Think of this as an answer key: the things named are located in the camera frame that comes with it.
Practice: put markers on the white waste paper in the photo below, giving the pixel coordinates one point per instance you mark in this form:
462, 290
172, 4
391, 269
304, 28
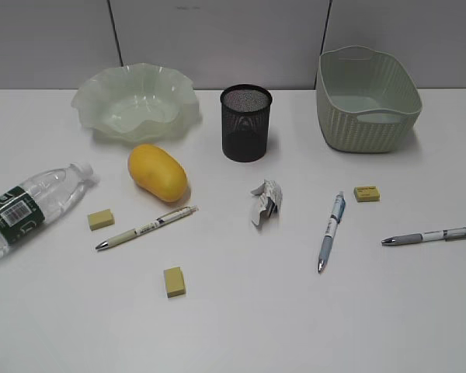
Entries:
269, 199

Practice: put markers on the beige ballpoint pen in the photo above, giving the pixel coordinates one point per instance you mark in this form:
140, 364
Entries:
159, 222

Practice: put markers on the yellow mango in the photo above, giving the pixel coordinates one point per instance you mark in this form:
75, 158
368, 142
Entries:
157, 172

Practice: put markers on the clear water bottle green label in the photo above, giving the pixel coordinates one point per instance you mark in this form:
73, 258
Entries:
41, 200

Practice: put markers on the grey white ballpoint pen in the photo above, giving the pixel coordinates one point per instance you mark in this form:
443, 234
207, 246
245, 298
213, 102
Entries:
445, 235

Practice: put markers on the black mesh pen holder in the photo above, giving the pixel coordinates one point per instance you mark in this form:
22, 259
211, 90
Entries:
245, 117

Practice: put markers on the yellow eraser front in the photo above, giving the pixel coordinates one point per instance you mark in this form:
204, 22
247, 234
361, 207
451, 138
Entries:
174, 282

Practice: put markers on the yellow eraser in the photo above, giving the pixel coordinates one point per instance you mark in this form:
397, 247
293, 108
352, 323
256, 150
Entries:
366, 194
174, 282
100, 219

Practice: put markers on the light blue ballpoint pen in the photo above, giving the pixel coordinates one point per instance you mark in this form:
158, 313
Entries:
334, 220

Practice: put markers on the pale green wavy plate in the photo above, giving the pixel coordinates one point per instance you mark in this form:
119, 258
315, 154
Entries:
137, 103

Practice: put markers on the yellow eraser left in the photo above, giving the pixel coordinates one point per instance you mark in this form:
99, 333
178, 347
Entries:
100, 219

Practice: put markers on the yellow eraser right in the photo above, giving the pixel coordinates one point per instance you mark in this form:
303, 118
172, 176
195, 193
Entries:
366, 194

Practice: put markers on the pale green woven basket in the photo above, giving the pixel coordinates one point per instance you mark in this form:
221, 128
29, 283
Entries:
366, 100

